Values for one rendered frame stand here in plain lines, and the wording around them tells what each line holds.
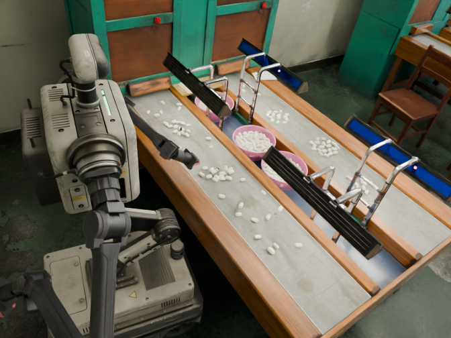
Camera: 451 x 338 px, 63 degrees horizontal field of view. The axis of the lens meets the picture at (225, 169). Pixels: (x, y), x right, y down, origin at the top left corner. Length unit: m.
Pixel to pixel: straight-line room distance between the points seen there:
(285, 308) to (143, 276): 0.73
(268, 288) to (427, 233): 0.94
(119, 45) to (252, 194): 1.19
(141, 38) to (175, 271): 1.38
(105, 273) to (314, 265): 1.01
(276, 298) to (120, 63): 1.63
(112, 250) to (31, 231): 1.81
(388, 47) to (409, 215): 2.56
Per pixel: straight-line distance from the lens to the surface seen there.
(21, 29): 3.12
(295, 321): 1.57
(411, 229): 2.13
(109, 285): 1.05
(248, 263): 1.64
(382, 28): 4.44
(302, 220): 1.86
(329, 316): 1.65
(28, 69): 3.25
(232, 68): 2.83
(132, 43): 2.40
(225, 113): 1.90
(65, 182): 1.21
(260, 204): 1.90
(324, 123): 2.55
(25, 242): 2.78
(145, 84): 2.50
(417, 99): 3.95
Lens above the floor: 2.13
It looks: 43 degrees down
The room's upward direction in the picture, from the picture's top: 9 degrees clockwise
